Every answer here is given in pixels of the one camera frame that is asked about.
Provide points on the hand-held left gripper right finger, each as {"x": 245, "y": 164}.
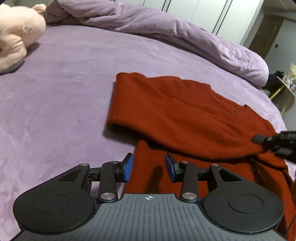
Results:
{"x": 170, "y": 168}

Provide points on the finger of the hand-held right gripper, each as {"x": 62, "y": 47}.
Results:
{"x": 288, "y": 151}
{"x": 260, "y": 139}

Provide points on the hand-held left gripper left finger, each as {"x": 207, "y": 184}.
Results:
{"x": 127, "y": 167}

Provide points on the red knit sweater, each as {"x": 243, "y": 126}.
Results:
{"x": 175, "y": 115}

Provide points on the yellow-legged side table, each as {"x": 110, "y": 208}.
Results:
{"x": 290, "y": 92}

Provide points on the dark cloth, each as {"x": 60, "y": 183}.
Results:
{"x": 274, "y": 80}

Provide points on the flower bouquet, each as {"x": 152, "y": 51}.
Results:
{"x": 292, "y": 74}

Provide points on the purple bed sheet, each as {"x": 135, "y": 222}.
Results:
{"x": 57, "y": 97}

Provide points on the brown wooden door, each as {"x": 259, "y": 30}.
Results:
{"x": 266, "y": 34}

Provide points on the white wardrobe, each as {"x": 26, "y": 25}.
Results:
{"x": 201, "y": 11}

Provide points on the purple duvet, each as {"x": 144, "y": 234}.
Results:
{"x": 161, "y": 25}

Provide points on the pink plush toy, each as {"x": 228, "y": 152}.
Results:
{"x": 16, "y": 34}

